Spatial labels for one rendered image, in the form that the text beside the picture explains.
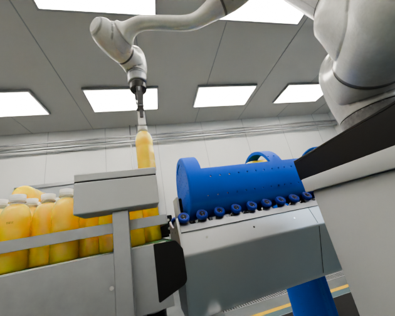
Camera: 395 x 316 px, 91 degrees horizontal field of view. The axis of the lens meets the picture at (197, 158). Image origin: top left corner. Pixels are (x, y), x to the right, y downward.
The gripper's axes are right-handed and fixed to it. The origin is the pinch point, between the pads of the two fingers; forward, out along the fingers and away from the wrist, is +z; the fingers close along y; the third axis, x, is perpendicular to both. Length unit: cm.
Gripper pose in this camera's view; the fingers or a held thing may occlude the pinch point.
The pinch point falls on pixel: (142, 121)
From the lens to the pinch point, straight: 90.5
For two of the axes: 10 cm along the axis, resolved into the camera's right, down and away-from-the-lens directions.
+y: -2.5, 3.6, 9.0
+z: 1.8, 9.3, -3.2
